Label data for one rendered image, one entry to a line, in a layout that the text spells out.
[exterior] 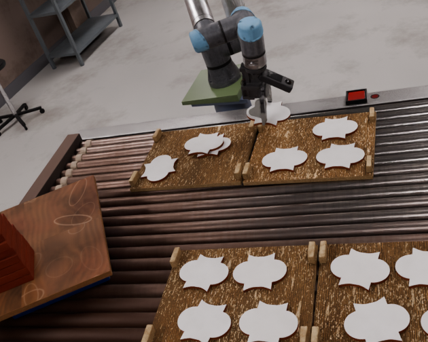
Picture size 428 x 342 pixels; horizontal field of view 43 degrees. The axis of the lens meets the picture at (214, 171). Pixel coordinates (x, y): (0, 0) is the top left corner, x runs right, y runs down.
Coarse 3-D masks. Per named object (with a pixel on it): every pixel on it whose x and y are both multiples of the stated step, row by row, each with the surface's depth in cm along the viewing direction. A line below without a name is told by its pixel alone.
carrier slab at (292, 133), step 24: (288, 120) 200; (312, 120) 195; (360, 120) 187; (264, 144) 192; (288, 144) 188; (312, 144) 184; (336, 144) 180; (360, 144) 177; (264, 168) 180; (312, 168) 174; (336, 168) 170; (360, 168) 167
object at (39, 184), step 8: (72, 136) 233; (80, 136) 235; (64, 144) 230; (72, 144) 228; (56, 152) 226; (64, 152) 224; (72, 152) 228; (56, 160) 220; (64, 160) 222; (48, 168) 217; (56, 168) 217; (64, 168) 221; (40, 176) 214; (48, 176) 212; (56, 176) 216; (40, 184) 209; (48, 184) 211; (32, 192) 206; (40, 192) 206; (48, 192) 210; (24, 200) 203
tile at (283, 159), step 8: (280, 152) 183; (288, 152) 182; (296, 152) 181; (304, 152) 180; (264, 160) 182; (272, 160) 181; (280, 160) 180; (288, 160) 179; (296, 160) 177; (304, 160) 176; (272, 168) 178; (280, 168) 176; (288, 168) 175
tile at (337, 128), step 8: (328, 120) 191; (336, 120) 189; (344, 120) 188; (320, 128) 188; (328, 128) 187; (336, 128) 185; (344, 128) 184; (352, 128) 183; (320, 136) 185; (328, 136) 183; (336, 136) 182; (344, 136) 180
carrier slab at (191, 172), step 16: (208, 128) 210; (224, 128) 207; (240, 128) 204; (256, 128) 202; (160, 144) 211; (176, 144) 208; (240, 144) 196; (192, 160) 196; (208, 160) 193; (224, 160) 190; (240, 160) 188; (176, 176) 191; (192, 176) 188; (208, 176) 185; (224, 176) 183
